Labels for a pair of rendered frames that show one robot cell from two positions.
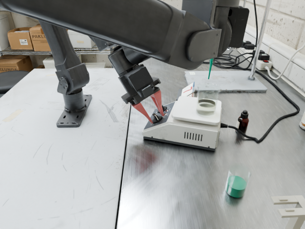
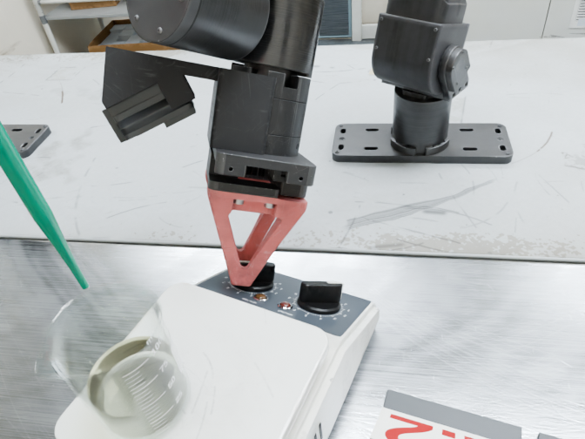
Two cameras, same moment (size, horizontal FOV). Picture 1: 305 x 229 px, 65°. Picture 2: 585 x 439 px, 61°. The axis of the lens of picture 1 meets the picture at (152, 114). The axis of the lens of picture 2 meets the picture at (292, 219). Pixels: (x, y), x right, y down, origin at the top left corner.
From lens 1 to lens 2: 0.70 m
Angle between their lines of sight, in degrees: 79
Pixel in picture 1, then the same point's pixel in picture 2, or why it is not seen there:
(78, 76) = (398, 50)
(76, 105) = (395, 127)
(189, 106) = (222, 350)
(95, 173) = (156, 204)
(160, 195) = (33, 305)
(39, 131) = (325, 113)
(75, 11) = not seen: outside the picture
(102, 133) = not seen: hidden behind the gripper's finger
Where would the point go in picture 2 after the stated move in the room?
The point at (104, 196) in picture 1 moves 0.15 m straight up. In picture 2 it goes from (90, 220) to (30, 95)
